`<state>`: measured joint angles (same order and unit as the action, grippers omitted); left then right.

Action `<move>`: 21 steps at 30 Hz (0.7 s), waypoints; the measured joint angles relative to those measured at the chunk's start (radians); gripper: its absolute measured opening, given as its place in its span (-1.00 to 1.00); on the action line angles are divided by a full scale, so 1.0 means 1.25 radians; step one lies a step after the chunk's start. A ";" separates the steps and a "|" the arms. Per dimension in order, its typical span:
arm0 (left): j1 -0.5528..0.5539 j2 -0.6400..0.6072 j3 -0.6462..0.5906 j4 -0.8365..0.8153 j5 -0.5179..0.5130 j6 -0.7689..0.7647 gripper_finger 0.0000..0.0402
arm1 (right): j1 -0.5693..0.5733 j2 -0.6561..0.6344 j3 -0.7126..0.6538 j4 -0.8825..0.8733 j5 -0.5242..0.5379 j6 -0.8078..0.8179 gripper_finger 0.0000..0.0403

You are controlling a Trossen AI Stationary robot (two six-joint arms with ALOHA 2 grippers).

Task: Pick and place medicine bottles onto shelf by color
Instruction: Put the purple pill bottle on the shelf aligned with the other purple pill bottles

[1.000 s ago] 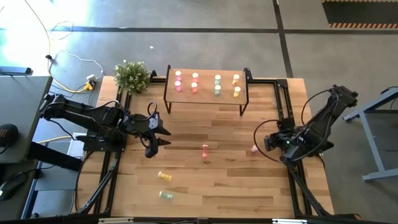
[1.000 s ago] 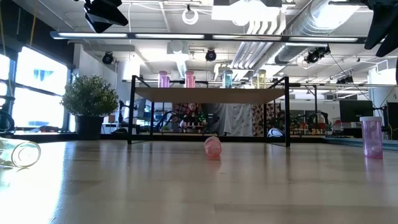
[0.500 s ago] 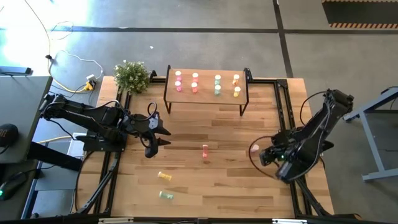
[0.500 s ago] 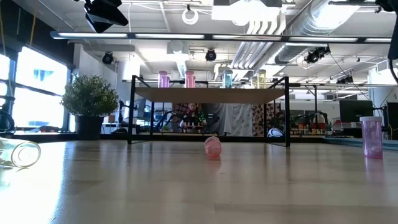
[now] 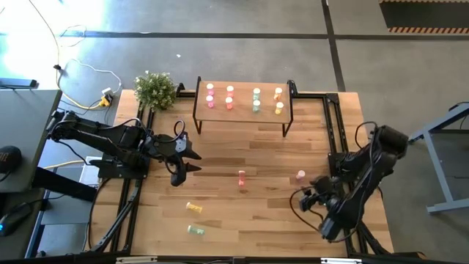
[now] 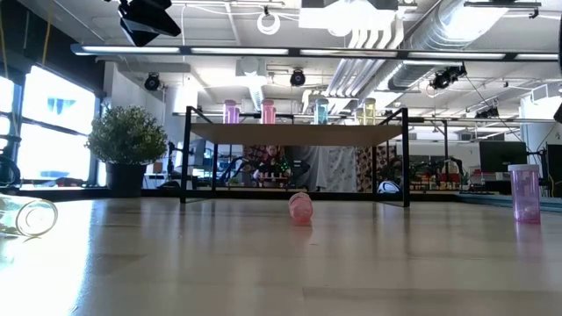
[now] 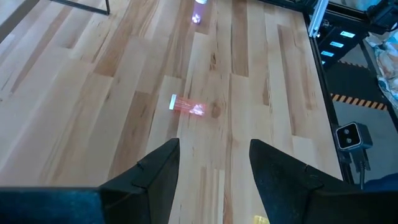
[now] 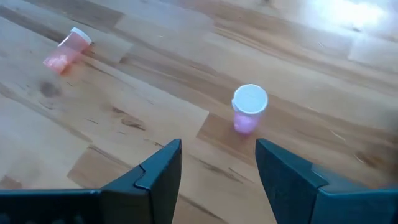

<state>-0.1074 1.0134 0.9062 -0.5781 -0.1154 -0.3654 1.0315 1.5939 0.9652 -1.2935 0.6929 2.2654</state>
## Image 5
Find black computer mouse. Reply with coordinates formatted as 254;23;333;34
0;202;34;238

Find black mat hazard stripe edge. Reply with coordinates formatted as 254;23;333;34
378;0;469;34

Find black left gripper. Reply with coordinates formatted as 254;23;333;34
153;132;203;187

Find black cap red logo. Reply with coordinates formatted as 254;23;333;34
0;145;22;175

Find white flat board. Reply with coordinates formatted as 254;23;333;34
79;156;103;186

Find blue-grey metal frame table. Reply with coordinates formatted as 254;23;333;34
404;101;469;216

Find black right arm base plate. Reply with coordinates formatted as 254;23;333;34
328;151;367;183

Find white floor cable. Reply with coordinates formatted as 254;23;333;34
57;24;123;95

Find wooden shelf black metal legs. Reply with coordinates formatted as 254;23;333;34
193;76;298;138

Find dark flat device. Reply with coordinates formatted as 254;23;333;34
0;77;39;90

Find grey desk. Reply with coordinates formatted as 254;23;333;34
0;89;63;194

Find black desk foot beam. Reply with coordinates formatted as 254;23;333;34
32;166;99;203

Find green potted plant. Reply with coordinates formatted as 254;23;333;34
133;70;178;112

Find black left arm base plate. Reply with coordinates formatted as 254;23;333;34
89;150;152;180

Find silver frame bracket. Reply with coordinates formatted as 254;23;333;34
321;257;363;264
116;256;158;264

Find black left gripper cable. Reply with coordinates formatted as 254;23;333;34
173;120;187;140

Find yellow floor cable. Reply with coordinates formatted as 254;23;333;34
43;159;86;171
28;0;111;111

